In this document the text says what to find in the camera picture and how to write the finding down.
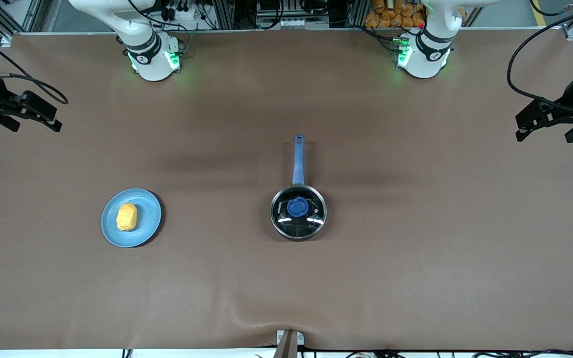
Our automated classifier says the yellow potato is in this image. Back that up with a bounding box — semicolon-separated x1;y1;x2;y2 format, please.
116;203;138;232

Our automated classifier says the glass lid with blue knob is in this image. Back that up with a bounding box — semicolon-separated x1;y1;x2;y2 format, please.
272;185;327;241

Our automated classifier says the blue round plate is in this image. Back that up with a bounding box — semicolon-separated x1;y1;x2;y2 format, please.
101;188;162;248

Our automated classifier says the orange lumpy objects pile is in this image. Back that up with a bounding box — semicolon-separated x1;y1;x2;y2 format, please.
365;0;425;29

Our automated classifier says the white power strip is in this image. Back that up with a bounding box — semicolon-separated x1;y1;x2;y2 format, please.
265;17;330;30

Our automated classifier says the black equipment rack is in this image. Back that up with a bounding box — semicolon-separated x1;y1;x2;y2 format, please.
182;0;367;30

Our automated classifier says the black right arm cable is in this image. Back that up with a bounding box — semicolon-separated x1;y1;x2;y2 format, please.
0;25;69;106

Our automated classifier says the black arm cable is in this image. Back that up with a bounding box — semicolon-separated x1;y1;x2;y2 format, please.
507;0;573;111
0;25;69;106

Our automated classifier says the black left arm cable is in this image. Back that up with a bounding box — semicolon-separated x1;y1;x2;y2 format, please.
507;0;573;111

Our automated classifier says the steel pot with blue handle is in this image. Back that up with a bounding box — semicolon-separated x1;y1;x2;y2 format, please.
270;134;328;243

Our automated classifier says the metal table edge bracket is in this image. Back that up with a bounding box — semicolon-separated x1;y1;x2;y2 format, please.
276;330;305;358

